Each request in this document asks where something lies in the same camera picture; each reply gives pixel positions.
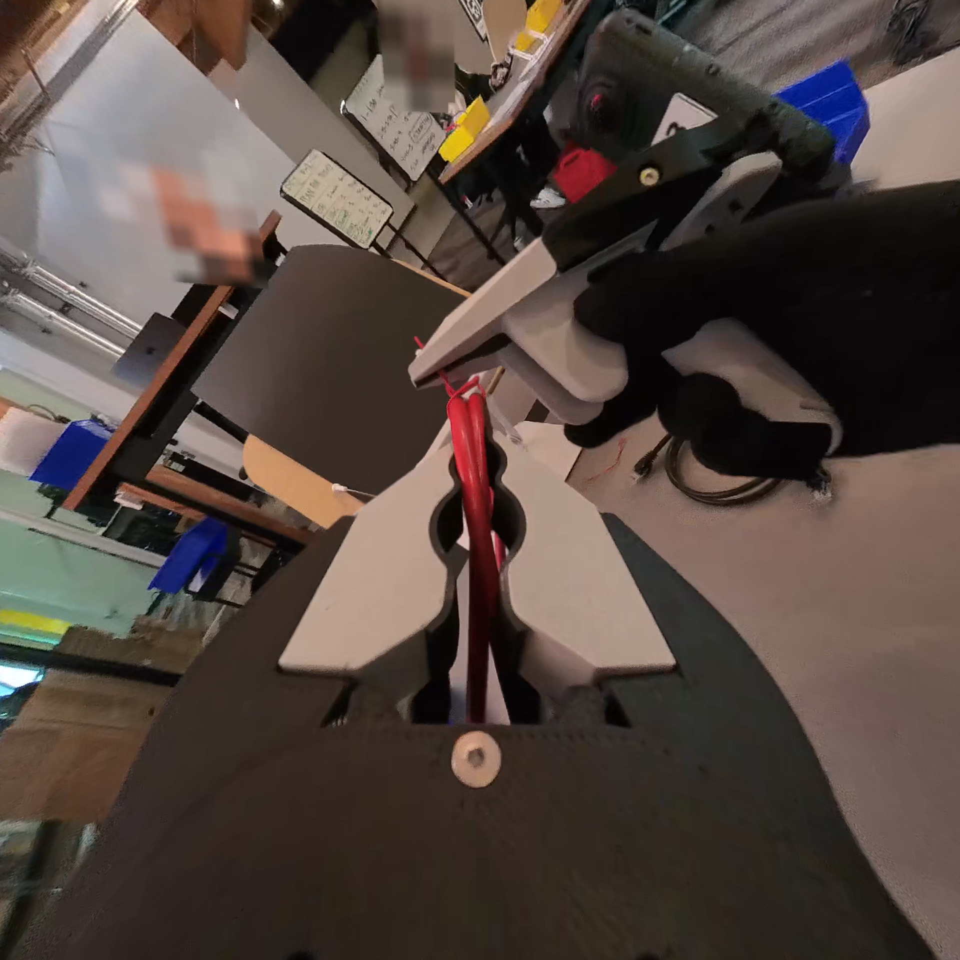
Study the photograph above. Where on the brown wooden desk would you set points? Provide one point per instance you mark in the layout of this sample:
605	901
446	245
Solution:
142	405

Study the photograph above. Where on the person's right forearm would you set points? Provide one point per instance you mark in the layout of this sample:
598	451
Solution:
915	315

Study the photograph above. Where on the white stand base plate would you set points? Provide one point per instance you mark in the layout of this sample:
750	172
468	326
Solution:
551	454

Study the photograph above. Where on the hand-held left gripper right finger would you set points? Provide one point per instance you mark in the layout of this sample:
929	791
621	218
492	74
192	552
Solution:
592	592

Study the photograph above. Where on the blue bin with tag sticker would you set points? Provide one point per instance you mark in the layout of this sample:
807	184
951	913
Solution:
825	112

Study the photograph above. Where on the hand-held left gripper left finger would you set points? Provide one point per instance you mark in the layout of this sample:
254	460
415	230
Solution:
367	592

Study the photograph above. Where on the wooden side table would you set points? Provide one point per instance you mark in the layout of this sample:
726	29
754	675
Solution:
525	82

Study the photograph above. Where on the small whiteboard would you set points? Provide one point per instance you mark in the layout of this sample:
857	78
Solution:
337	199

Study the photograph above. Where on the red bag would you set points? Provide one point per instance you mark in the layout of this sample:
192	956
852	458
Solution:
581	176

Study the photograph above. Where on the grey laptop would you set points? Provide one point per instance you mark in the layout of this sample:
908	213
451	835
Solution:
150	349

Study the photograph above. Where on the small blue shelf bin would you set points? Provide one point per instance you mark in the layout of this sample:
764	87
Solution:
71	454
187	555

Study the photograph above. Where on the person's right hand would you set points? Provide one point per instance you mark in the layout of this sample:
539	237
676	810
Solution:
712	292

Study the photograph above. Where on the large whiteboard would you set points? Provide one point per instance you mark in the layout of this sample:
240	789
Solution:
382	142

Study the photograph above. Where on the black board with wooden edge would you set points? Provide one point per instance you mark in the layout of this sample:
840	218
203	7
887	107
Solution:
322	352

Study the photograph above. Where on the large yellow bin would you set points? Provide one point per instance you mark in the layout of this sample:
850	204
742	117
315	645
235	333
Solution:
465	131

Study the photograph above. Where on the small yellow bin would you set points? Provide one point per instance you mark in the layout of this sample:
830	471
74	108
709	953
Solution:
540	15

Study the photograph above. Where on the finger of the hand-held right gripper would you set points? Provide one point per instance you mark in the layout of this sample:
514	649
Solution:
487	300
570	367

